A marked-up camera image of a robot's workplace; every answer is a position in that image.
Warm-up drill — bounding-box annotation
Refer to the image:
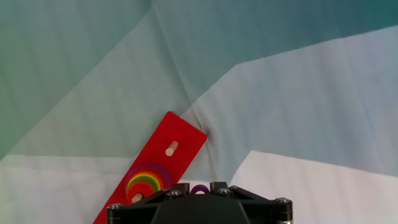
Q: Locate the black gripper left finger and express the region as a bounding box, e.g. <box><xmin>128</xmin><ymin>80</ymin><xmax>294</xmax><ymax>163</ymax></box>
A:
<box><xmin>107</xmin><ymin>182</ymin><xmax>190</xmax><ymax>224</ymax></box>

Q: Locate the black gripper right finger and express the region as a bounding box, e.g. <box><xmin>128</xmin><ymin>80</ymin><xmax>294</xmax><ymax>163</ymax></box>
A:
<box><xmin>210</xmin><ymin>182</ymin><xmax>293</xmax><ymax>224</ymax></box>

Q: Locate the small purple Hanoi ring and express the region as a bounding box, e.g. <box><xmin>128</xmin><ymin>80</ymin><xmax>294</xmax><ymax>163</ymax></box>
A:
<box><xmin>190</xmin><ymin>184</ymin><xmax>211</xmax><ymax>196</ymax></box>

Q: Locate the red Hanoi base with pegs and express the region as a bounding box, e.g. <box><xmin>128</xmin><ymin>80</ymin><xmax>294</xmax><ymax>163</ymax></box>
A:
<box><xmin>92</xmin><ymin>111</ymin><xmax>208</xmax><ymax>224</ymax></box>

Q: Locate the blue green white tablecloth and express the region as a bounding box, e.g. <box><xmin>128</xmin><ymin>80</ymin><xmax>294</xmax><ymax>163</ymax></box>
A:
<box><xmin>0</xmin><ymin>0</ymin><xmax>398</xmax><ymax>224</ymax></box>

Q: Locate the small red Hanoi ring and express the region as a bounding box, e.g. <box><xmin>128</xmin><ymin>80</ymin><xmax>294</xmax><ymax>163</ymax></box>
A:
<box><xmin>126</xmin><ymin>182</ymin><xmax>158</xmax><ymax>205</ymax></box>

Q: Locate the green Hanoi ring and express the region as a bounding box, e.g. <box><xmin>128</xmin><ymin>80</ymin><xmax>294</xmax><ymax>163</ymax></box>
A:
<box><xmin>127</xmin><ymin>175</ymin><xmax>161</xmax><ymax>194</ymax></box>

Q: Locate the yellow Hanoi ring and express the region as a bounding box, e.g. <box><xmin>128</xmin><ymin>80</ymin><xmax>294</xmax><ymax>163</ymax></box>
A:
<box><xmin>126</xmin><ymin>172</ymin><xmax>163</xmax><ymax>192</ymax></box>

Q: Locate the orange Hanoi ring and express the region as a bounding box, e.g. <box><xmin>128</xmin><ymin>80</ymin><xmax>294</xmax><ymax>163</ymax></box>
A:
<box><xmin>125</xmin><ymin>165</ymin><xmax>169</xmax><ymax>195</ymax></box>

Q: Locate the large purple Hanoi ring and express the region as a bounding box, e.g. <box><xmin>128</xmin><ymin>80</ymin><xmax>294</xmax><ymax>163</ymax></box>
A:
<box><xmin>124</xmin><ymin>162</ymin><xmax>171</xmax><ymax>192</ymax></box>

